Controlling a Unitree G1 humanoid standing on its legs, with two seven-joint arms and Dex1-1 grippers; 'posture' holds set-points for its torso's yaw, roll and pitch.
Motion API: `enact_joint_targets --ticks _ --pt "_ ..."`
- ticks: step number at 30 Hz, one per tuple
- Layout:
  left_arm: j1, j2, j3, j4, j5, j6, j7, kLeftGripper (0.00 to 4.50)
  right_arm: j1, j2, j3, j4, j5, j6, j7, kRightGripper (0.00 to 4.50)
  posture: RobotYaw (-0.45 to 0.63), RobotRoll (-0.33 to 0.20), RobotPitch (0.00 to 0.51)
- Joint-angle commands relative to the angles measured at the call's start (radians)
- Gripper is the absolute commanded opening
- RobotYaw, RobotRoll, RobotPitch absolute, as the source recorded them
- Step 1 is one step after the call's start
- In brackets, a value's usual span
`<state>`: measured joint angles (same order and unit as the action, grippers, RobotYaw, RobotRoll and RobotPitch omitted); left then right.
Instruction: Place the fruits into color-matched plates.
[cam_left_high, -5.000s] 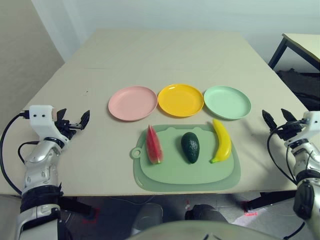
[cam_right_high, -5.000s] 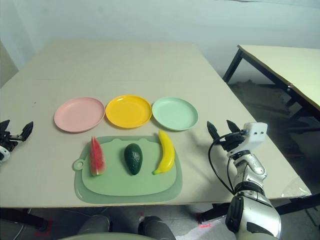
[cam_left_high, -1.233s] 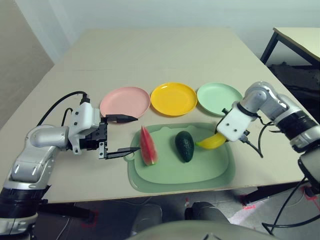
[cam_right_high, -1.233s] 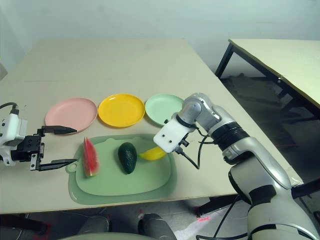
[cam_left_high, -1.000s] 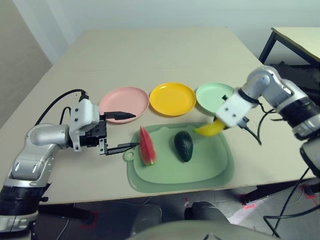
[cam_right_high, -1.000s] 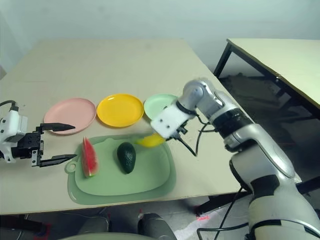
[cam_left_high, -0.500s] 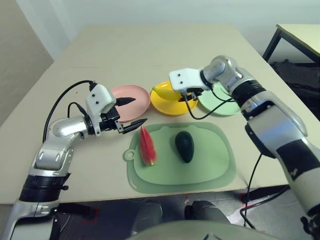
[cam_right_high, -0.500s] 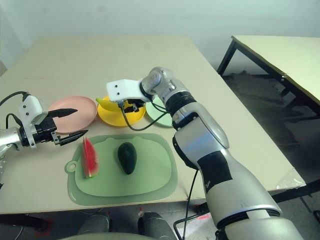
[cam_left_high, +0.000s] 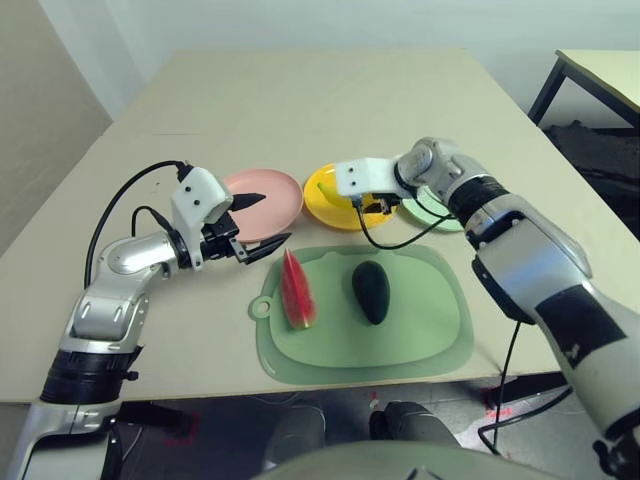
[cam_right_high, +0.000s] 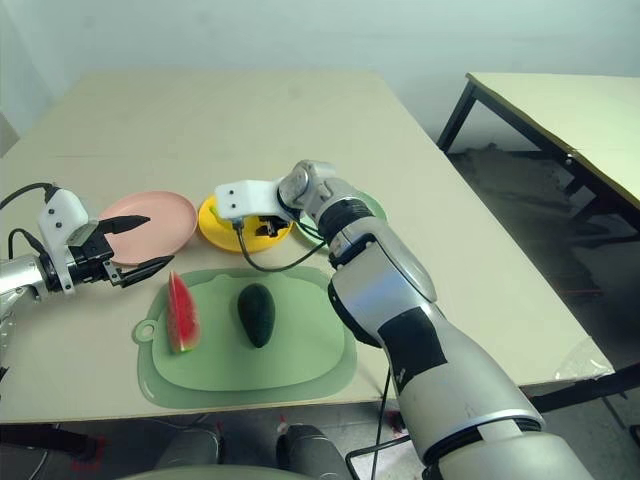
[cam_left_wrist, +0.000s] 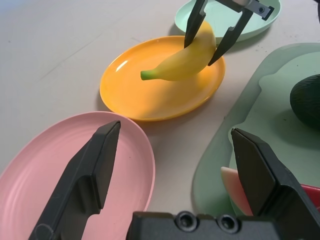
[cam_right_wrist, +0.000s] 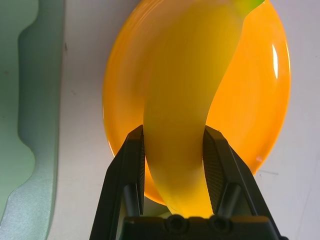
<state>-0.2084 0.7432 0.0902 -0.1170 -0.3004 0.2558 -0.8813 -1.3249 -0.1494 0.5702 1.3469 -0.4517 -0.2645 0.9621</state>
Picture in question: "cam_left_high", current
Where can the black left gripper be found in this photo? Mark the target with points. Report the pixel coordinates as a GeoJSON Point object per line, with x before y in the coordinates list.
{"type": "Point", "coordinates": [220, 240]}

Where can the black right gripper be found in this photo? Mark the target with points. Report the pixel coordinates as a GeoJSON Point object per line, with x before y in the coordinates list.
{"type": "Point", "coordinates": [385, 204]}

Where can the yellow banana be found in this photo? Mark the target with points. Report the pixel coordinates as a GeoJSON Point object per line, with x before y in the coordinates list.
{"type": "Point", "coordinates": [330, 195]}

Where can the red watermelon slice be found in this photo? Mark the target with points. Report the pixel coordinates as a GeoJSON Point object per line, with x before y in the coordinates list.
{"type": "Point", "coordinates": [297, 295]}

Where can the dark green avocado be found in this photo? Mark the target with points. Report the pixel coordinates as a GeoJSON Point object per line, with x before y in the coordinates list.
{"type": "Point", "coordinates": [372, 292]}

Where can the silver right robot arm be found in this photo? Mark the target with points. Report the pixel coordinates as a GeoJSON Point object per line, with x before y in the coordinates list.
{"type": "Point", "coordinates": [525, 240]}

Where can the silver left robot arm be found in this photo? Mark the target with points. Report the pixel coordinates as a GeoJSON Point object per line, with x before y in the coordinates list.
{"type": "Point", "coordinates": [130, 255]}

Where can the pink plate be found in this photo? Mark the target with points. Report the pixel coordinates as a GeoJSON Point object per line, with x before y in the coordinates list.
{"type": "Point", "coordinates": [270, 215]}

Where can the mint green plate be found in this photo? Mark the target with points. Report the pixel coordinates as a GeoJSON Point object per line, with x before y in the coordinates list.
{"type": "Point", "coordinates": [422, 207]}

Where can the yellow plate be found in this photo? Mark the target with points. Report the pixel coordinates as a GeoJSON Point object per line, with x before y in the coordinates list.
{"type": "Point", "coordinates": [320, 210]}

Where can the green silicone mat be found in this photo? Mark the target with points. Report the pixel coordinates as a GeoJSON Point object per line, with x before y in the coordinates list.
{"type": "Point", "coordinates": [400, 340]}

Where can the grey robot left leg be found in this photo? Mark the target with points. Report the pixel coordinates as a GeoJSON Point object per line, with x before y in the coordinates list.
{"type": "Point", "coordinates": [297, 430]}

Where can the black table foot bar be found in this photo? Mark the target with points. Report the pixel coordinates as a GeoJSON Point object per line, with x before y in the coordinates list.
{"type": "Point", "coordinates": [150, 415]}
{"type": "Point", "coordinates": [535, 390]}

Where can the dark robot right leg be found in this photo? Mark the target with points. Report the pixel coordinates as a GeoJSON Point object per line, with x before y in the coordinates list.
{"type": "Point", "coordinates": [410, 422]}

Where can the grey-green robot torso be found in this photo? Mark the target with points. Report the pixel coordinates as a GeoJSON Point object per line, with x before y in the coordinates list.
{"type": "Point", "coordinates": [375, 465]}

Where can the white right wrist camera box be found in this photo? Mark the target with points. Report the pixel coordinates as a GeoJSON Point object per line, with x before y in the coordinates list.
{"type": "Point", "coordinates": [367, 175]}

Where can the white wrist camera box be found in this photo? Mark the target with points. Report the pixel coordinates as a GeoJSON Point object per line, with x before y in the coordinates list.
{"type": "Point", "coordinates": [197, 195]}
{"type": "Point", "coordinates": [367, 175]}

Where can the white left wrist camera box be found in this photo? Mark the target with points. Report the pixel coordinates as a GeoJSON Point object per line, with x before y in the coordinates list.
{"type": "Point", "coordinates": [197, 195]}

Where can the beige side table black frame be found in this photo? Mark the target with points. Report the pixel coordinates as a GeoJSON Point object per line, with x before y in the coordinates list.
{"type": "Point", "coordinates": [600, 70]}

